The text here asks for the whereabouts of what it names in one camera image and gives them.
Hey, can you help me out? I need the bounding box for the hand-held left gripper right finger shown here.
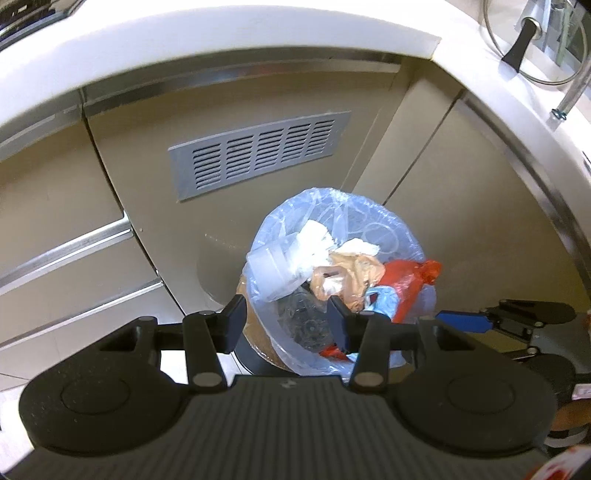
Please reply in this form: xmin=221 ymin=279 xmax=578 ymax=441
xmin=327 ymin=295 xmax=476 ymax=393

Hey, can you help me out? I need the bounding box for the steel faucet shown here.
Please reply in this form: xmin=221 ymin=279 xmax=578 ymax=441
xmin=549 ymin=60 xmax=591 ymax=121

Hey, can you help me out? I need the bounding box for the clear plastic bottle green label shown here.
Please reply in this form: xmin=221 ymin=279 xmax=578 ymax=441
xmin=247 ymin=235 xmax=338 ymax=356

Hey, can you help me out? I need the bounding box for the person's right hand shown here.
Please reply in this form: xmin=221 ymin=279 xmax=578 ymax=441
xmin=551 ymin=399 xmax=591 ymax=431

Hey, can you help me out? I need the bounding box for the black gas stove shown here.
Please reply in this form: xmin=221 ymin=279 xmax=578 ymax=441
xmin=0 ymin=0 xmax=86 ymax=40

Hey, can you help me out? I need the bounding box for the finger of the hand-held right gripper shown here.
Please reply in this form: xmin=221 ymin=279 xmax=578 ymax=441
xmin=436 ymin=299 xmax=578 ymax=343

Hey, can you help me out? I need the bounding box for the white plastic waste basket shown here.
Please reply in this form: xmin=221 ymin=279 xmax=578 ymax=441
xmin=235 ymin=194 xmax=437 ymax=377

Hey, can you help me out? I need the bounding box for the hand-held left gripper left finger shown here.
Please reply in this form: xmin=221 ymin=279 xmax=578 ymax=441
xmin=99 ymin=294 xmax=247 ymax=393

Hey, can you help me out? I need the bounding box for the red white printed cloth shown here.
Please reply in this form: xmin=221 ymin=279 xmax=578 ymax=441
xmin=526 ymin=445 xmax=591 ymax=480

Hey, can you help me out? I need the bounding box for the light blue packet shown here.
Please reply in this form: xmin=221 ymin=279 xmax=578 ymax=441
xmin=365 ymin=286 xmax=400 ymax=319

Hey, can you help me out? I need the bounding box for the white paper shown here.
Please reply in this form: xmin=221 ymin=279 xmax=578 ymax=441
xmin=342 ymin=237 xmax=382 ymax=257

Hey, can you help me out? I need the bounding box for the beige kitchen cabinet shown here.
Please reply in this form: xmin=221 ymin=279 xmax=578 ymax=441
xmin=0 ymin=51 xmax=591 ymax=384

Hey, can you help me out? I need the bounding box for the brown plastic bag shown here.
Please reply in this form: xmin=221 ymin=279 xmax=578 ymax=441
xmin=309 ymin=251 xmax=386 ymax=312

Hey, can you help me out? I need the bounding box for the glass pot lid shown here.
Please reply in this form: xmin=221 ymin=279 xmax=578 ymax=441
xmin=478 ymin=0 xmax=591 ymax=86

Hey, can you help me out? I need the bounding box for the grey cabinet vent grille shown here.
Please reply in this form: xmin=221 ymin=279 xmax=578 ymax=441
xmin=168 ymin=110 xmax=352 ymax=202

